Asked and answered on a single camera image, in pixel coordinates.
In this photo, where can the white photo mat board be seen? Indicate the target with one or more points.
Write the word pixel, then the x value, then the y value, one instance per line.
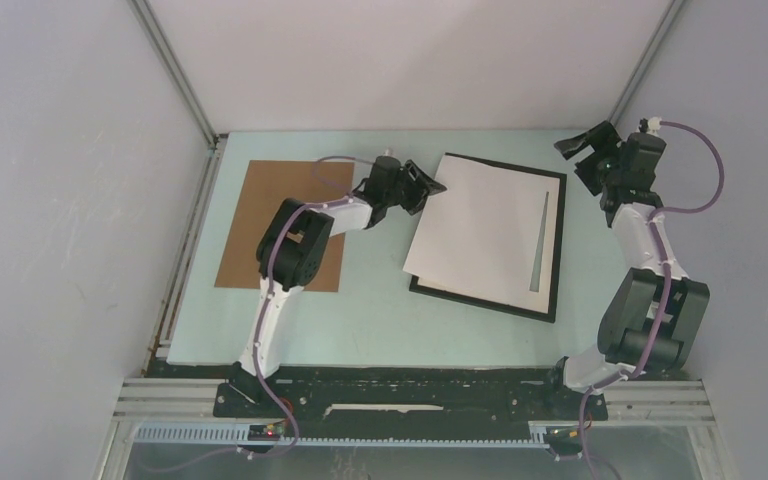
pixel 498 252

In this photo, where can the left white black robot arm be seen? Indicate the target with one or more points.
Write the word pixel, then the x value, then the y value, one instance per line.
pixel 292 249

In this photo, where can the left aluminium corner post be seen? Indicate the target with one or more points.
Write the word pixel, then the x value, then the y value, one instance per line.
pixel 164 50

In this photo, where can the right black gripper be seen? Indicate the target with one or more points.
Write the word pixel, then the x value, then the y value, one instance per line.
pixel 605 140

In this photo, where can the aluminium corner post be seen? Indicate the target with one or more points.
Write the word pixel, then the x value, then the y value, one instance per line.
pixel 661 33
pixel 164 50

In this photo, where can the black picture frame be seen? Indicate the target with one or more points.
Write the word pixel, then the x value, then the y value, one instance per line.
pixel 490 238

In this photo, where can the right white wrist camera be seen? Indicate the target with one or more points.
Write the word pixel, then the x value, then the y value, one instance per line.
pixel 650 126

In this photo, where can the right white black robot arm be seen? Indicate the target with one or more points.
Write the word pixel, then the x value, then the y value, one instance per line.
pixel 653 319

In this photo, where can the white cable duct strip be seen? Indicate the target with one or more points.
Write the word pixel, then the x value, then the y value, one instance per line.
pixel 235 434

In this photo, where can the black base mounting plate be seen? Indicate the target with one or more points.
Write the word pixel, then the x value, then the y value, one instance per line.
pixel 406 403

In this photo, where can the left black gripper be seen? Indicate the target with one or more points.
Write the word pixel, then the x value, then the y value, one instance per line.
pixel 421 188

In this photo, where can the right aluminium corner post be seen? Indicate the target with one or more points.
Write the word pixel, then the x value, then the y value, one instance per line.
pixel 661 33

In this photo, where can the cat photo print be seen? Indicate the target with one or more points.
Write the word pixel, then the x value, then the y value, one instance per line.
pixel 483 232

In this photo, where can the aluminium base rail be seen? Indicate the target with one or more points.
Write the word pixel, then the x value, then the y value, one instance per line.
pixel 706 443

